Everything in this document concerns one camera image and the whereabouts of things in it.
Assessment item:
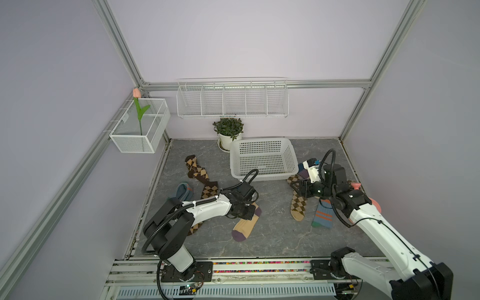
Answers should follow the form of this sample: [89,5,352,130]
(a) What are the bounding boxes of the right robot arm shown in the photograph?
[294,149,454,300]

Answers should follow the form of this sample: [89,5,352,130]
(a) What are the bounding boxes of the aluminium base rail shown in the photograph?
[105,253,401,286]

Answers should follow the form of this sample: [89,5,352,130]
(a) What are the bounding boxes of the pink artificial tulip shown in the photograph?
[132,87,150,136]

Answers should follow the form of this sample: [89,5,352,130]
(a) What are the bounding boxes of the white mesh wall box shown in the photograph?
[109,98,171,154]

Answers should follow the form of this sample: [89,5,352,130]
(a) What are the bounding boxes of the potted green plant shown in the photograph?
[212,118,244,151]

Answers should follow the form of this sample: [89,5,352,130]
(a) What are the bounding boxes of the tan argyle sock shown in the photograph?
[287,174,306,222]

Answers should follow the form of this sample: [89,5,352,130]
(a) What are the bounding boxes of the pink watering can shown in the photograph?
[350,181,383,215]

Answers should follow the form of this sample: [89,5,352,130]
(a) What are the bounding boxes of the white plastic perforated basket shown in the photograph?
[230,137,299,181]

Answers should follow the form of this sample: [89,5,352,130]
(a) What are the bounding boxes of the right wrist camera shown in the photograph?
[302,158,320,173]

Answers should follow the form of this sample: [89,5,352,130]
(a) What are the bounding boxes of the white wire wall shelf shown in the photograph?
[176,77,290,119]

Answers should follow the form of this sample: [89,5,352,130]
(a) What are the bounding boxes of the dark brown argyle sock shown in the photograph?
[187,181,220,236]
[185,155,210,185]

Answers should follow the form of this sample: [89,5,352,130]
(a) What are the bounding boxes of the striped beige purple sock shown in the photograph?
[231,204,262,242]
[298,164,320,183]

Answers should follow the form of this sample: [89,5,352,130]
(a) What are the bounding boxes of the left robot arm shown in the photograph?
[141,169,259,283]

